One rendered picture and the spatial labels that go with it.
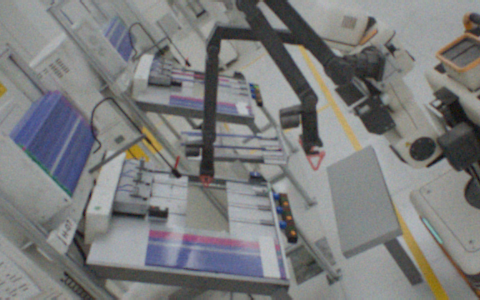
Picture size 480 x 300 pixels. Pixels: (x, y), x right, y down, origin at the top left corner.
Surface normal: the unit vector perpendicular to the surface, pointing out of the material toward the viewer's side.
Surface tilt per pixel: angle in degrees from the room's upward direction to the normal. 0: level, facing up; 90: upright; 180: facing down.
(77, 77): 90
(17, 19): 90
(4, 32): 90
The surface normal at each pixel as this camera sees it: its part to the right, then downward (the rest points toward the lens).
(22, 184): 0.06, 0.46
